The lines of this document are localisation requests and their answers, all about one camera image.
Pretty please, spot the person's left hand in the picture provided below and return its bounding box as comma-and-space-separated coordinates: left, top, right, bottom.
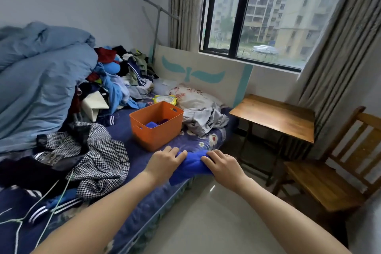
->
142, 146, 188, 187

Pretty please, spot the person's right hand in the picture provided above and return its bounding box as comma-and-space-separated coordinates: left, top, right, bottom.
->
201, 149, 249, 193

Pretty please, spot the blue cloth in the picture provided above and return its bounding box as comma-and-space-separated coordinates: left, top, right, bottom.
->
169, 149, 215, 187

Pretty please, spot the orange plastic storage bin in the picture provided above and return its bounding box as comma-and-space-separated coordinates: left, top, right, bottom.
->
129, 101, 184, 152

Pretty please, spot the person's right forearm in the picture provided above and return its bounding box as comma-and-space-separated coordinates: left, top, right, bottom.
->
237, 178, 352, 254

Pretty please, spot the person's left forearm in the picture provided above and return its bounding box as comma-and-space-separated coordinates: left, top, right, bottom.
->
31, 172, 157, 254

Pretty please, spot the bed with blue floral sheet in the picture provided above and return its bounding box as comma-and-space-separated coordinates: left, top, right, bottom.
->
0, 78, 236, 254

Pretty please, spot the crumpled grey white garment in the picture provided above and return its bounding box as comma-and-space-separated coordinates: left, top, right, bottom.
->
181, 105, 230, 137

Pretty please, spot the yellow cartoon desk fan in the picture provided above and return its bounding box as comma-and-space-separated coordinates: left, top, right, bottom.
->
152, 94, 178, 106

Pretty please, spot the black white houndstooth garment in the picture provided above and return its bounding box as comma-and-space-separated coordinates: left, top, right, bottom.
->
35, 121, 131, 201

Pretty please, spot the wooden folding table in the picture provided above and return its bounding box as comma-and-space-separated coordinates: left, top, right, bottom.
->
228, 94, 316, 186

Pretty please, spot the white floral pillow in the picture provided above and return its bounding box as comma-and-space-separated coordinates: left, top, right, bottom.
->
168, 85, 227, 112

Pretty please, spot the pile of mixed clothes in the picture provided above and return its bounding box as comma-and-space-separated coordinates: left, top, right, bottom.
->
70, 45, 160, 126

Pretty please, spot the cream folded fabric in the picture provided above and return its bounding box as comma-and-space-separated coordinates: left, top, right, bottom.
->
81, 90, 110, 123

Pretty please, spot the white headboard with teal print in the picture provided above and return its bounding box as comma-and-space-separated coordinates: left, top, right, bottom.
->
153, 44, 254, 108

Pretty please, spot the wooden slat-back chair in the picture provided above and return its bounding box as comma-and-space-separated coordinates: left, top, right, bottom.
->
272, 106, 381, 213

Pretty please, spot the blue plush toy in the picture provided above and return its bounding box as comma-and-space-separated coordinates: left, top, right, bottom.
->
102, 47, 123, 76

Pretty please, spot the grey metal drying rack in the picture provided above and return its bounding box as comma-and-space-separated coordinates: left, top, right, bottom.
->
141, 0, 181, 58

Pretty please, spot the light blue duvet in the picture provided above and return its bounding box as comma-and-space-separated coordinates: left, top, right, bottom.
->
0, 21, 99, 153

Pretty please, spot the beige patterned curtain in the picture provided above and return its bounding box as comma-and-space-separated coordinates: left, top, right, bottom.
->
284, 0, 381, 159
168, 0, 208, 52

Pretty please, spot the black framed window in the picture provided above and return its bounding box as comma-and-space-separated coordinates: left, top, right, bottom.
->
198, 0, 353, 73

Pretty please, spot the white wire clothes hanger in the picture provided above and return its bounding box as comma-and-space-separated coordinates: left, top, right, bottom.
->
0, 170, 75, 254

